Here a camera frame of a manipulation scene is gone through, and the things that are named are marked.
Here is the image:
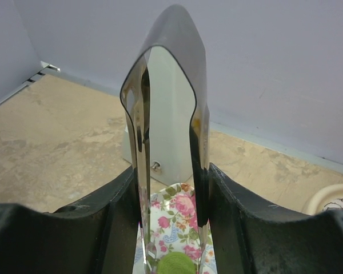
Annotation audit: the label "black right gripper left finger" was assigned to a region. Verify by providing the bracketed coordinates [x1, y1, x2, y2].
[0, 168, 140, 273]

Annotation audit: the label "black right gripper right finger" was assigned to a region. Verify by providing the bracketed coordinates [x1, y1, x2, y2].
[209, 164, 343, 273]

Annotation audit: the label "green macaron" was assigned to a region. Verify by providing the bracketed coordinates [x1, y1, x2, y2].
[156, 252, 196, 274]

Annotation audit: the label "white striped donut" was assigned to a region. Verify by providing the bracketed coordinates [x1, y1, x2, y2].
[323, 198, 343, 211]

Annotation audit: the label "metal tongs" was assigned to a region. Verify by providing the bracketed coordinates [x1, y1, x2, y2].
[120, 4, 209, 273]

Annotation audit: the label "floral serving tray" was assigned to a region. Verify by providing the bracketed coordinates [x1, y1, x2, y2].
[150, 183, 217, 273]

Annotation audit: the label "cream three-tier dessert stand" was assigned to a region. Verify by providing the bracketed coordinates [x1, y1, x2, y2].
[302, 184, 343, 215]

